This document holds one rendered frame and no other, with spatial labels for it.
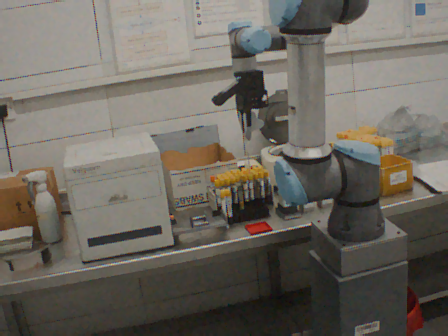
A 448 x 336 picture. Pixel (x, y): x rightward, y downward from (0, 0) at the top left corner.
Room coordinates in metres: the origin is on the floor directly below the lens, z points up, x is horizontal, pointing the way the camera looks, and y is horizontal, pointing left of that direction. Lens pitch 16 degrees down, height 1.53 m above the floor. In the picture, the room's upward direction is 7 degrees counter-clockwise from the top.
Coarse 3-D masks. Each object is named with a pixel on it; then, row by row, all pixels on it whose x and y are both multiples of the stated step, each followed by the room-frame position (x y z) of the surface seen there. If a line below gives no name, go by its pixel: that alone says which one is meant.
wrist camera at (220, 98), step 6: (240, 78) 1.67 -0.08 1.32; (234, 84) 1.64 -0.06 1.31; (240, 84) 1.64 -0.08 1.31; (246, 84) 1.65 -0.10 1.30; (222, 90) 1.67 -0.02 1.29; (228, 90) 1.63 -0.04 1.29; (234, 90) 1.63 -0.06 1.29; (216, 96) 1.63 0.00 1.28; (222, 96) 1.62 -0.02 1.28; (228, 96) 1.63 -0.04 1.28; (216, 102) 1.62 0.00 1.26; (222, 102) 1.62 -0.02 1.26
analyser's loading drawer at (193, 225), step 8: (200, 216) 1.59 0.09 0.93; (208, 216) 1.54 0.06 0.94; (216, 216) 1.60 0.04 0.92; (224, 216) 1.56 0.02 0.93; (176, 224) 1.57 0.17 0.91; (184, 224) 1.57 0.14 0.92; (192, 224) 1.54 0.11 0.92; (200, 224) 1.53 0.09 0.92; (208, 224) 1.54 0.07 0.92; (216, 224) 1.54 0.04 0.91; (224, 224) 1.54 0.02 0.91; (176, 232) 1.51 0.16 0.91; (184, 232) 1.52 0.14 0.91
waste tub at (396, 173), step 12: (384, 156) 1.84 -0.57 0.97; (396, 156) 1.82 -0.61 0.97; (384, 168) 1.69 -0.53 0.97; (396, 168) 1.71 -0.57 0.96; (408, 168) 1.72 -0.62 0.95; (384, 180) 1.69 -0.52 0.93; (396, 180) 1.70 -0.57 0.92; (408, 180) 1.72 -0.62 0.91; (384, 192) 1.69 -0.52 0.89; (396, 192) 1.71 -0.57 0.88
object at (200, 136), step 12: (168, 132) 2.14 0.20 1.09; (180, 132) 2.14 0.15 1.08; (192, 132) 2.15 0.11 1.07; (204, 132) 2.16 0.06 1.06; (216, 132) 2.17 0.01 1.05; (156, 144) 2.11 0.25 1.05; (168, 144) 2.12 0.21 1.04; (180, 144) 2.13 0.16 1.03; (192, 144) 2.14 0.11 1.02; (204, 144) 2.15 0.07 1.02
